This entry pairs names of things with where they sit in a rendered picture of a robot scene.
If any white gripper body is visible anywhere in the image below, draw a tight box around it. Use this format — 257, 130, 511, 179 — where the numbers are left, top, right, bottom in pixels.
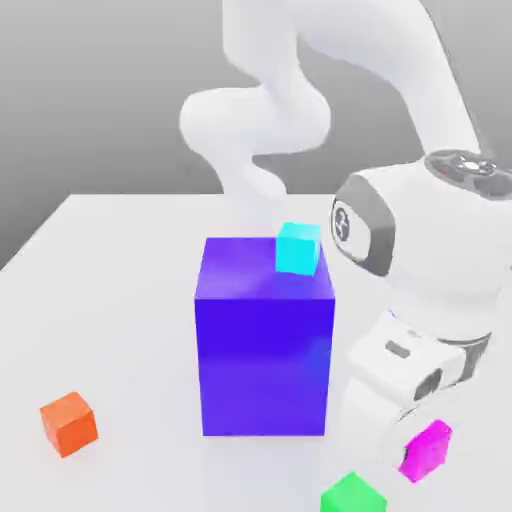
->
340, 372, 424, 478

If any small magenta cube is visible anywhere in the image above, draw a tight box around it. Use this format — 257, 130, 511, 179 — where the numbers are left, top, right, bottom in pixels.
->
398, 418, 454, 484

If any small green cube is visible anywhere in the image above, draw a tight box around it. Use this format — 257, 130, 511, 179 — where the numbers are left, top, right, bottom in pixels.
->
319, 470, 388, 512

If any small cyan cube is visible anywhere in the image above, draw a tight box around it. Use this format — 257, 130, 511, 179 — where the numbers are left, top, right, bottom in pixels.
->
275, 222, 322, 278

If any small orange cube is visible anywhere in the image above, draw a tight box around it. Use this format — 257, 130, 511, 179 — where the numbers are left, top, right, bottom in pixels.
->
39, 390, 100, 460

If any large purple box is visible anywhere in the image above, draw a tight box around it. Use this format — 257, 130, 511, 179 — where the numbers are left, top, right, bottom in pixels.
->
194, 236, 336, 438

